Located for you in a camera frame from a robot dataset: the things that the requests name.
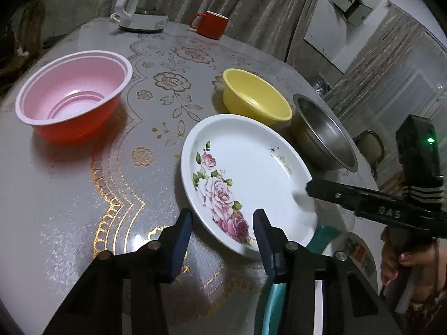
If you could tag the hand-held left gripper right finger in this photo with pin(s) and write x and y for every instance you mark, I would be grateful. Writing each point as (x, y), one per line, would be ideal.
(263, 247)

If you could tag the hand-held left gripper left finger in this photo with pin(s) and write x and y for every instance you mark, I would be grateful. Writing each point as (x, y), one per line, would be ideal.
(181, 247)

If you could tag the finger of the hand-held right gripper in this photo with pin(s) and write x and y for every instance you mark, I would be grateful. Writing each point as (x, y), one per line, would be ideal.
(335, 193)

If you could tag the stainless steel bowl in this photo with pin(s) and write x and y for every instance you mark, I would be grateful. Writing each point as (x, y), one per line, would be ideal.
(321, 136)

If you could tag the white plate with pink roses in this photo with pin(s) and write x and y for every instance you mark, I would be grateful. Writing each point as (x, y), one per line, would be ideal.
(255, 174)

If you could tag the yellow plastic bowl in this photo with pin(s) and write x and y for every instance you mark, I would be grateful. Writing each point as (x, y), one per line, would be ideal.
(251, 94)

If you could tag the person's right forearm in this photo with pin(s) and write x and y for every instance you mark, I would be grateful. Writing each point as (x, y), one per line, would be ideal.
(427, 303)

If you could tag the person's right hand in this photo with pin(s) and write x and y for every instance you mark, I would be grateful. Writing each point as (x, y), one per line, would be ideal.
(394, 261)

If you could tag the round-backed chair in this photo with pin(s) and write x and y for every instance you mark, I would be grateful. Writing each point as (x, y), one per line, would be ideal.
(370, 146)

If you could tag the floral lace tablecloth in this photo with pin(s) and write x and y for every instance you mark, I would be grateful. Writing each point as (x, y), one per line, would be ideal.
(139, 188)

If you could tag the sheer window curtain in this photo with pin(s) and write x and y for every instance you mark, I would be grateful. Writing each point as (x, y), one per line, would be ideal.
(394, 73)

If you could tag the red bowl with pink inside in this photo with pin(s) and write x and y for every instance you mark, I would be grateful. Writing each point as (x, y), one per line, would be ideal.
(70, 90)

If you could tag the beige patterned curtain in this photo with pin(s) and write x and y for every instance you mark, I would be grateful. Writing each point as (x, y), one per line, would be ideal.
(262, 10)

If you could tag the red mug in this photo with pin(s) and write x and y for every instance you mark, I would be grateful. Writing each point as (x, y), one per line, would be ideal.
(213, 24)

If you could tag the white electric kettle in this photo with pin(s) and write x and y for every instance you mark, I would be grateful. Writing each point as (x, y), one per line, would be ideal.
(131, 3)

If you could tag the ornate wooden chair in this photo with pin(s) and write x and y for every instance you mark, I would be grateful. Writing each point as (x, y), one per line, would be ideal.
(28, 42)

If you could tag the grey wall electrical box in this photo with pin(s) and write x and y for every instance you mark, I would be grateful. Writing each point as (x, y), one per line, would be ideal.
(351, 1)

